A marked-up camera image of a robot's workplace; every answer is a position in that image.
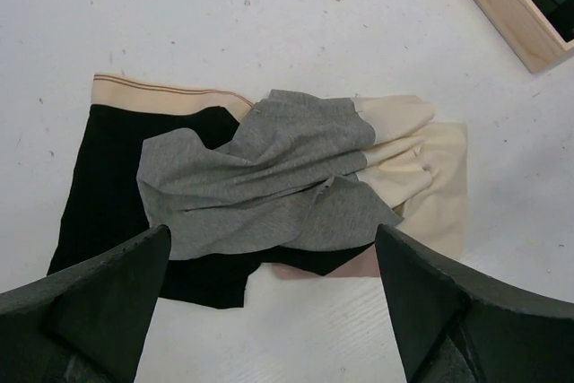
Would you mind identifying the pink beige underwear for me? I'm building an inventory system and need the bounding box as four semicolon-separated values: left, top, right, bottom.
271;249;381;281

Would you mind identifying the wooden compartment tray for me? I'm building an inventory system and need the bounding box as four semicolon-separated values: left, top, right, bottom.
474;0;573;74

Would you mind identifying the black underwear tan waistband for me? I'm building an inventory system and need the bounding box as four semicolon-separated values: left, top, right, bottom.
48;73;378;309

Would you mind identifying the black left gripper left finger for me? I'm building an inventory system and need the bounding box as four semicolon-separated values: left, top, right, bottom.
1;226;171;382

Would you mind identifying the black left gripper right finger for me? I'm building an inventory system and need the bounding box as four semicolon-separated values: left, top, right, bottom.
375;225;573;382

